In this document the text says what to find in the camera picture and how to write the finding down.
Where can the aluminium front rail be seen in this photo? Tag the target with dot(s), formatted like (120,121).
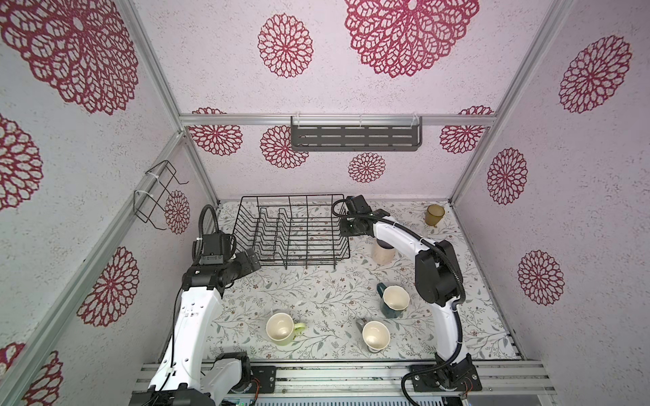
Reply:
(383,382)

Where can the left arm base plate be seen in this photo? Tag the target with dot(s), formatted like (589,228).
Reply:
(262,381)

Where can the black wire wall holder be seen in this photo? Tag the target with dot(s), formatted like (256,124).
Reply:
(148,200)

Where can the pink ceramic mug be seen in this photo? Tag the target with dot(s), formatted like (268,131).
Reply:
(383,253)

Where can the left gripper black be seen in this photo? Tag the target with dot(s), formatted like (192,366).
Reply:
(245,266)

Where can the black wire dish rack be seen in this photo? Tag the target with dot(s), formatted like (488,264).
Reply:
(291,230)

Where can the light green mug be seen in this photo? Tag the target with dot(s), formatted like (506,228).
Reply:
(281,329)

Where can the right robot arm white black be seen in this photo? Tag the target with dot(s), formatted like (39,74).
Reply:
(438,279)

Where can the grey cream mug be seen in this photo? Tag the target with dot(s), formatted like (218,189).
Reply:
(375,335)

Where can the yellow ribbed cup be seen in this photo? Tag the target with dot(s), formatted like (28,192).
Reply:
(434,214)

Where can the grey wall shelf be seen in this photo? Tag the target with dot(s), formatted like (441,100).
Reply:
(309,137)

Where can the dark green mug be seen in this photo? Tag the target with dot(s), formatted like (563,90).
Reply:
(395,300)

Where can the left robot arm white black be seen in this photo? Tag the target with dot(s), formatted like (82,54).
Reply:
(179,379)

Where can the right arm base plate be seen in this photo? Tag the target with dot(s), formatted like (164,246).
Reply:
(461,376)

